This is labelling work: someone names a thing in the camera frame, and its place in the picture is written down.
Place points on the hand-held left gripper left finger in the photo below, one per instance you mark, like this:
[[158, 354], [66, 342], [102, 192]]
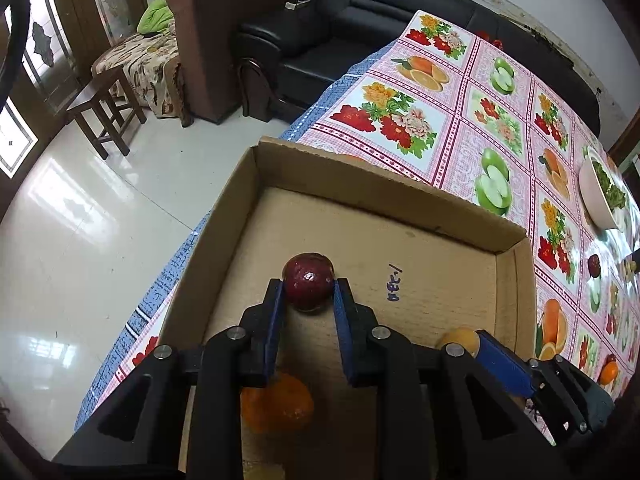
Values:
[[276, 330]]

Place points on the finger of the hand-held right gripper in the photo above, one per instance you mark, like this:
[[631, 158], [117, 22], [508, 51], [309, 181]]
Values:
[[505, 362]]

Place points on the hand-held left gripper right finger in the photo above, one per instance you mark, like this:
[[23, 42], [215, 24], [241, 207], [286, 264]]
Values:
[[350, 340]]

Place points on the orange tangerine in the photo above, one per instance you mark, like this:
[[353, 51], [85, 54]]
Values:
[[290, 405], [609, 375]]

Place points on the tan longan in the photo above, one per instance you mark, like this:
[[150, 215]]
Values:
[[462, 340]]

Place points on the dark red date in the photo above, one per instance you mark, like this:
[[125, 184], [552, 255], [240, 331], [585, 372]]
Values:
[[610, 358]]

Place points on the dark purple passion fruit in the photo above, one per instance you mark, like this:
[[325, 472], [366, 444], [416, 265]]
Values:
[[308, 280], [593, 266]]

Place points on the shallow cardboard box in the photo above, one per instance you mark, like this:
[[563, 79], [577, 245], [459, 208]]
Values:
[[400, 240]]

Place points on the white bowl of greens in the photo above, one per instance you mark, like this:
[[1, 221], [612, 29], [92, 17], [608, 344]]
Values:
[[592, 195]]

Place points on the pink fruit-print tablecloth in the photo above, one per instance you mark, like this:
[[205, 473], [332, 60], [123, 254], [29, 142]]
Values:
[[450, 125]]

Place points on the dark brown bag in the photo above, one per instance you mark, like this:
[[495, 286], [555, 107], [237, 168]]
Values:
[[257, 90]]

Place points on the floral seat blanket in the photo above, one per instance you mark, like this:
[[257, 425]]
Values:
[[145, 70]]

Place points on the dark wooden stool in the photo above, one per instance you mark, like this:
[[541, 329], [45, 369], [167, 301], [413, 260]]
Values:
[[95, 92]]

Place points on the brown armchair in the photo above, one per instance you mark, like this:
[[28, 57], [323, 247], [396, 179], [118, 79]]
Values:
[[215, 35]]

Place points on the black leather sofa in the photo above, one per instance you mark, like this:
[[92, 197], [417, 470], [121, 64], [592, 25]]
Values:
[[350, 25]]

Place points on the small red item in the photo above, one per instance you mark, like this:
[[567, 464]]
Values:
[[482, 36]]

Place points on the green cushion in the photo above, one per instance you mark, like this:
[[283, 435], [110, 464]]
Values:
[[155, 15]]

